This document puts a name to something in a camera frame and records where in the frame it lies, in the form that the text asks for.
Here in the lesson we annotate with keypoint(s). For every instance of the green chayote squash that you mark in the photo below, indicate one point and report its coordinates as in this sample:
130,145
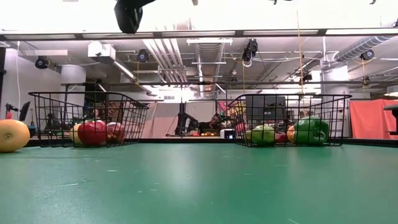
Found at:
261,135

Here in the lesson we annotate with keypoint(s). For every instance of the bright red round fruit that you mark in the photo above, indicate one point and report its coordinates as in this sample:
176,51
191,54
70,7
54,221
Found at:
91,133

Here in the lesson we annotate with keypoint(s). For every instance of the green bell pepper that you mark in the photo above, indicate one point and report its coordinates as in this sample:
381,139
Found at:
311,132

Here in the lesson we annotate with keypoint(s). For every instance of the yellow lemon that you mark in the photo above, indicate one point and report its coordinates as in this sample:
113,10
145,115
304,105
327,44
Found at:
74,134

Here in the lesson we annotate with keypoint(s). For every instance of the red and yellow round fruit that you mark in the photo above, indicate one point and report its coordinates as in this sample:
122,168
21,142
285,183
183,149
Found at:
14,137

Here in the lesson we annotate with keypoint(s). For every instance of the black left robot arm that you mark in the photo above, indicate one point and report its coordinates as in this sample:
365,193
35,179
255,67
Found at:
129,17

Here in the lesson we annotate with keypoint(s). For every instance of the white curtain panel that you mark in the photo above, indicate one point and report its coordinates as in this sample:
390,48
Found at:
202,109

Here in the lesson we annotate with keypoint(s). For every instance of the person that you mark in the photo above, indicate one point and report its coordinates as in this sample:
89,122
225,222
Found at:
215,119

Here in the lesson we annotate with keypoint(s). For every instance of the small white box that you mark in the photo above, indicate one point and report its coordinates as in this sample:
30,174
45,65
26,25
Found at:
228,133

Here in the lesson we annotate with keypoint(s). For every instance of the white ceiling light fixture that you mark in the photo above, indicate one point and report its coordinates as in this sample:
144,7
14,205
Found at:
209,41

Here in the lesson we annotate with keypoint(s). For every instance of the overhead light bar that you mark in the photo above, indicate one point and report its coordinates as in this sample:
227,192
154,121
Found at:
199,33

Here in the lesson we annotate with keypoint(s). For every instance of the black round ceiling spotlight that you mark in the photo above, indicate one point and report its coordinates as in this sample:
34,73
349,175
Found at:
142,55
41,62
367,55

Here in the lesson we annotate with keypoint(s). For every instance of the black hanging ceiling device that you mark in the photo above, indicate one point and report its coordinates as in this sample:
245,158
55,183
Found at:
250,49

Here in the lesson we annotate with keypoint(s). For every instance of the green table mat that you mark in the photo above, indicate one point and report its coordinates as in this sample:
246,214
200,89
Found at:
199,193

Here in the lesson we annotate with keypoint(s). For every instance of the white ceiling air unit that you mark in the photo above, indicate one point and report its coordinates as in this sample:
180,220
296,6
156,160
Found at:
99,51

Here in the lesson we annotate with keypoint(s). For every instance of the orange-red cloth partition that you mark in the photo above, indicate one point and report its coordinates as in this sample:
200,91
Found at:
370,118

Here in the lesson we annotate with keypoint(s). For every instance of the black monitor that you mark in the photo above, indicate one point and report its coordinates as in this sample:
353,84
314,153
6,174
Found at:
25,110

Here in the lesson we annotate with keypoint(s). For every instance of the black table frame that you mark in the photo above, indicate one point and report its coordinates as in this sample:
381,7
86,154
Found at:
186,140

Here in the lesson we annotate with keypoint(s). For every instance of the silver ribbed air duct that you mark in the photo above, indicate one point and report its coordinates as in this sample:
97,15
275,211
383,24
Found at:
357,48

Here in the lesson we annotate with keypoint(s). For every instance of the black bracket stand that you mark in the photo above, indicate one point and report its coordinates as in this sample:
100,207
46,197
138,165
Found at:
392,107

